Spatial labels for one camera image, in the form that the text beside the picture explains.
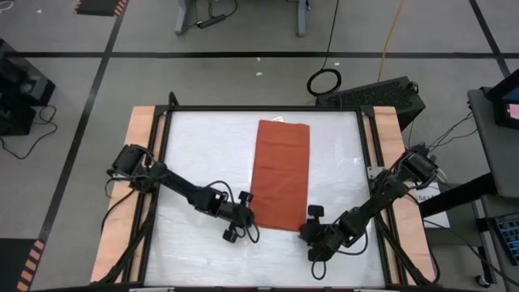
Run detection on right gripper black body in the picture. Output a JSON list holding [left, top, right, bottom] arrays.
[[298, 218, 350, 252]]

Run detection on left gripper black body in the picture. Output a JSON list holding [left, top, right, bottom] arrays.
[[214, 193, 256, 233]]

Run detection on orange cloth towel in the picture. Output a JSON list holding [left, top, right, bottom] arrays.
[[249, 119, 311, 233]]

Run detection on wooden side board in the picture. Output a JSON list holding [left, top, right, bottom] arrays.
[[362, 105, 437, 285], [89, 105, 167, 284]]

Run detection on white paper label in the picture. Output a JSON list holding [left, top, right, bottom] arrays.
[[413, 181, 451, 229]]

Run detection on black perforated computer case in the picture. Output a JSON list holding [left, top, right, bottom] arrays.
[[315, 75, 427, 131]]

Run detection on black stand beam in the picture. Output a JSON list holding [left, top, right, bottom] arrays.
[[418, 172, 499, 219]]

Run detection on black power strip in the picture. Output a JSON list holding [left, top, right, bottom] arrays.
[[196, 14, 227, 30]]

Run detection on grey desk leg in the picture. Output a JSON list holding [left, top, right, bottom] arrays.
[[174, 0, 195, 37], [294, 0, 311, 38]]

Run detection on keypad with blue keys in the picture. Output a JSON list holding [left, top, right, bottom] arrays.
[[491, 213, 519, 267]]

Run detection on grey side table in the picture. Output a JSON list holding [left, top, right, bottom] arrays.
[[466, 87, 519, 200]]

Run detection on black monitor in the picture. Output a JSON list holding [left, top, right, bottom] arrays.
[[485, 68, 519, 131]]

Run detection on hazard striped floor mat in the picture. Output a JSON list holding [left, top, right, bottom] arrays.
[[0, 238, 46, 292], [72, 0, 130, 18]]

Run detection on black equipment cart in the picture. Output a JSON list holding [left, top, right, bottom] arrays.
[[0, 38, 57, 137]]

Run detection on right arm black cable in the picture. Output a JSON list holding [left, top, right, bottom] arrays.
[[310, 230, 369, 281]]

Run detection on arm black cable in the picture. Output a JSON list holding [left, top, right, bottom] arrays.
[[202, 180, 261, 245], [310, 230, 369, 281]]

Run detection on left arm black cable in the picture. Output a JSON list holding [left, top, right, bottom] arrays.
[[202, 180, 261, 245]]

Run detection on black aluminium table frame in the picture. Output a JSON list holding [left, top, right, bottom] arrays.
[[97, 91, 441, 292]]

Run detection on black coiled hanging cable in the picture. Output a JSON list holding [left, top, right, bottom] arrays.
[[306, 0, 344, 97]]

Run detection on yellow hanging cable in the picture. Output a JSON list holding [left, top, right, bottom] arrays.
[[376, 0, 406, 82]]

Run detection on thin black floor cable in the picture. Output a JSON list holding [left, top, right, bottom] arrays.
[[0, 104, 58, 161]]

